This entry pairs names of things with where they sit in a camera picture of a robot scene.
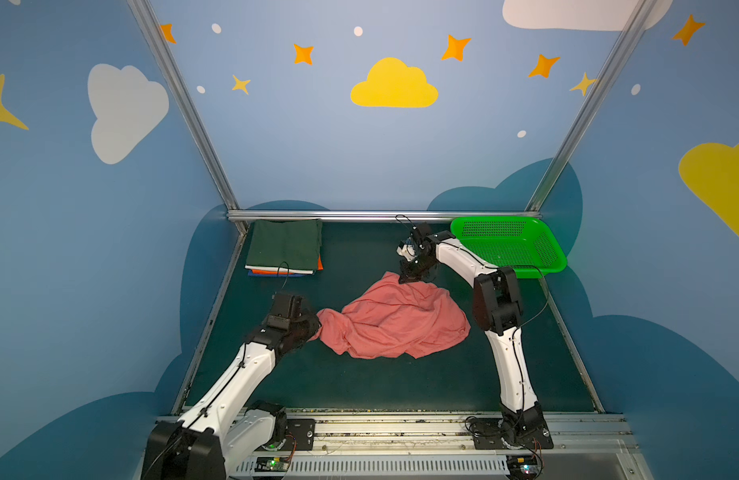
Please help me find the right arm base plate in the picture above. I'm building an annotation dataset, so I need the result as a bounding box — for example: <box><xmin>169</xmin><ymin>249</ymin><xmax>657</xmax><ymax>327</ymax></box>
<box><xmin>465</xmin><ymin>416</ymin><xmax>555</xmax><ymax>450</ymax></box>

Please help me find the folded orange t-shirt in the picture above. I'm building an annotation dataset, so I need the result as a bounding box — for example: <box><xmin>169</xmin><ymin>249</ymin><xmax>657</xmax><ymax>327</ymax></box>
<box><xmin>281</xmin><ymin>257</ymin><xmax>324</xmax><ymax>274</ymax></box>

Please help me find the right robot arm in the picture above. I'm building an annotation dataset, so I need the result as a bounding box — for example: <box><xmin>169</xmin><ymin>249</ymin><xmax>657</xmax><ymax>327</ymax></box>
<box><xmin>397</xmin><ymin>223</ymin><xmax>553</xmax><ymax>450</ymax></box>

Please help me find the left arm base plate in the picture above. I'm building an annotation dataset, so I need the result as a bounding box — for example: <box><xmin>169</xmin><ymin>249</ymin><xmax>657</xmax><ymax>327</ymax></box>
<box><xmin>264</xmin><ymin>418</ymin><xmax>316</xmax><ymax>452</ymax></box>

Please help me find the left controller board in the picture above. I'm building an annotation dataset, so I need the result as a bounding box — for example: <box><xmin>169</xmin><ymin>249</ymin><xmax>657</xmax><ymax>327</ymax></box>
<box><xmin>255</xmin><ymin>457</ymin><xmax>291</xmax><ymax>473</ymax></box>

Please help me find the pink red t-shirt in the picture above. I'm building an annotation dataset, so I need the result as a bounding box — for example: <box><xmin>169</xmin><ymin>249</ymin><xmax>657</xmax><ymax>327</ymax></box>
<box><xmin>314</xmin><ymin>272</ymin><xmax>471</xmax><ymax>360</ymax></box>

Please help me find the green plastic basket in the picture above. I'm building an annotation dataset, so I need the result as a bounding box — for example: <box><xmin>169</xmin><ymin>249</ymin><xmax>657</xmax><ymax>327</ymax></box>
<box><xmin>449</xmin><ymin>216</ymin><xmax>567</xmax><ymax>279</ymax></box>

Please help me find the right controller board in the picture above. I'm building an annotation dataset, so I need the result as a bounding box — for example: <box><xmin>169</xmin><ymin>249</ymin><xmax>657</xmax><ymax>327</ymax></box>
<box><xmin>507</xmin><ymin>456</ymin><xmax>543</xmax><ymax>479</ymax></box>

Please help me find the rear aluminium frame bar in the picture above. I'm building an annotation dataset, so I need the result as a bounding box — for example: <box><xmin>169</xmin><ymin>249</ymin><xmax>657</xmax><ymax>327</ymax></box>
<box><xmin>227</xmin><ymin>209</ymin><xmax>541</xmax><ymax>223</ymax></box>

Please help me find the folded white t-shirt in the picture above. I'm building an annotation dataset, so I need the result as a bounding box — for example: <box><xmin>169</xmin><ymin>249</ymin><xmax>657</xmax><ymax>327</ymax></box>
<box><xmin>245</xmin><ymin>265</ymin><xmax>315</xmax><ymax>276</ymax></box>

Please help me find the right aluminium frame post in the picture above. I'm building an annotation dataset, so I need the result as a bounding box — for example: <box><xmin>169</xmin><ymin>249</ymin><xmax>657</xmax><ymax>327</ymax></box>
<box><xmin>525</xmin><ymin>0</ymin><xmax>659</xmax><ymax>215</ymax></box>

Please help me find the folded blue t-shirt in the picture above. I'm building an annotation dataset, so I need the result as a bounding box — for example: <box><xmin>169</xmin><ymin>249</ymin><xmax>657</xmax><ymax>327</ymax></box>
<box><xmin>247</xmin><ymin>270</ymin><xmax>307</xmax><ymax>278</ymax></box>

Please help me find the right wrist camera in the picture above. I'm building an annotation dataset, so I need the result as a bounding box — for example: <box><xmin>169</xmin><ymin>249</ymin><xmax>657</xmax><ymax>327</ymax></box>
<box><xmin>397</xmin><ymin>238</ymin><xmax>419</xmax><ymax>262</ymax></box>

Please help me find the aluminium front rail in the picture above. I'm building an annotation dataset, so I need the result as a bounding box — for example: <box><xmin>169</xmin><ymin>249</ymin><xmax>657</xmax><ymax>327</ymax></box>
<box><xmin>228</xmin><ymin>409</ymin><xmax>651</xmax><ymax>479</ymax></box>

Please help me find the aluminium frame post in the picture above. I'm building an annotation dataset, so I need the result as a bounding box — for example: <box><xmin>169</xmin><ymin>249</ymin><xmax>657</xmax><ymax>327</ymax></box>
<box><xmin>525</xmin><ymin>0</ymin><xmax>659</xmax><ymax>215</ymax></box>
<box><xmin>127</xmin><ymin>0</ymin><xmax>239</xmax><ymax>211</ymax></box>

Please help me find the left aluminium frame post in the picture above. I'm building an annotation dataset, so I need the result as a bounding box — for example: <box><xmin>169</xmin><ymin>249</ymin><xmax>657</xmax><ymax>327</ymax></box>
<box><xmin>127</xmin><ymin>0</ymin><xmax>239</xmax><ymax>211</ymax></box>

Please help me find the controller board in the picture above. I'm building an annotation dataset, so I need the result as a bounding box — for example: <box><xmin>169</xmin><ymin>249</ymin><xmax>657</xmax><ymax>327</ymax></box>
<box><xmin>507</xmin><ymin>456</ymin><xmax>543</xmax><ymax>479</ymax></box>
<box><xmin>255</xmin><ymin>457</ymin><xmax>291</xmax><ymax>473</ymax></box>

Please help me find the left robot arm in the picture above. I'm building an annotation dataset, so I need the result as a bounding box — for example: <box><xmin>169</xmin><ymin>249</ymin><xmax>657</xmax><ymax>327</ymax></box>
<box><xmin>140</xmin><ymin>292</ymin><xmax>321</xmax><ymax>479</ymax></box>

